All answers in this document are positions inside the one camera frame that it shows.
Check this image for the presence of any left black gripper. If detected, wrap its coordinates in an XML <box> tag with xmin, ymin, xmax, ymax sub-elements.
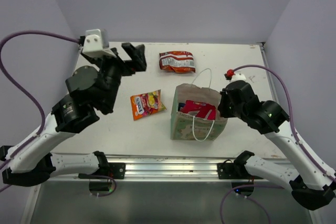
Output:
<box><xmin>86</xmin><ymin>42</ymin><xmax>150</xmax><ymax>110</ymax></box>

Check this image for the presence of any pink Real crisps bag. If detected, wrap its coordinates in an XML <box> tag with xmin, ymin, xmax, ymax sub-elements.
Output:
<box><xmin>180</xmin><ymin>100</ymin><xmax>216</xmax><ymax>120</ymax></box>

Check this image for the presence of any red orange snack bag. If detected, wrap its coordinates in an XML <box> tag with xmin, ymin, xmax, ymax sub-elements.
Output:
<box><xmin>159</xmin><ymin>51</ymin><xmax>196</xmax><ymax>73</ymax></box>

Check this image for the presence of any orange Fox's candy bag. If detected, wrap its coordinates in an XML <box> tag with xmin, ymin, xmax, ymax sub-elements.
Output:
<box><xmin>130</xmin><ymin>89</ymin><xmax>166</xmax><ymax>121</ymax></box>

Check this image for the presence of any blue Burts crisps bag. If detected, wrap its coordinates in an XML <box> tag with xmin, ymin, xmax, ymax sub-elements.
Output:
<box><xmin>178</xmin><ymin>103</ymin><xmax>185</xmax><ymax>111</ymax></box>

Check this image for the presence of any green printed paper bag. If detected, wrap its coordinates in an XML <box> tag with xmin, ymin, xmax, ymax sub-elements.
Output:
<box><xmin>170</xmin><ymin>68</ymin><xmax>227</xmax><ymax>142</ymax></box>

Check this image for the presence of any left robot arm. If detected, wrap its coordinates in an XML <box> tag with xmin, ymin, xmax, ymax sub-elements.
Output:
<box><xmin>1</xmin><ymin>42</ymin><xmax>147</xmax><ymax>187</ymax></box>

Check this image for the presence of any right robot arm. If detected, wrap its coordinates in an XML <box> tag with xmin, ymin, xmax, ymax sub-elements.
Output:
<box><xmin>218</xmin><ymin>80</ymin><xmax>335</xmax><ymax>210</ymax></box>

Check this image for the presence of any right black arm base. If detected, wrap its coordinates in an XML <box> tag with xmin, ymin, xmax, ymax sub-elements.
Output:
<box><xmin>217</xmin><ymin>159</ymin><xmax>246</xmax><ymax>179</ymax></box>

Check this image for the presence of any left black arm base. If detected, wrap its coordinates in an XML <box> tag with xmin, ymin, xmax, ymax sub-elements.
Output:
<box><xmin>78</xmin><ymin>162</ymin><xmax>126</xmax><ymax>179</ymax></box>

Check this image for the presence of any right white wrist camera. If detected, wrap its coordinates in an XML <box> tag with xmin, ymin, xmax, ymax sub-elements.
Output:
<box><xmin>231</xmin><ymin>72</ymin><xmax>246</xmax><ymax>82</ymax></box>

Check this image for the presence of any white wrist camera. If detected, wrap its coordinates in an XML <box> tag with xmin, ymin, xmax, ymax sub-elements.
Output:
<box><xmin>82</xmin><ymin>29</ymin><xmax>114</xmax><ymax>59</ymax></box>
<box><xmin>231</xmin><ymin>72</ymin><xmax>246</xmax><ymax>82</ymax></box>

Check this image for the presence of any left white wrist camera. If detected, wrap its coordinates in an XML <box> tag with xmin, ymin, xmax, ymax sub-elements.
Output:
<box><xmin>82</xmin><ymin>29</ymin><xmax>114</xmax><ymax>59</ymax></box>

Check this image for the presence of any aluminium rail frame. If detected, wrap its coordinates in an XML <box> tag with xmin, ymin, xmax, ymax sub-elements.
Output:
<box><xmin>34</xmin><ymin>153</ymin><xmax>301</xmax><ymax>183</ymax></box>

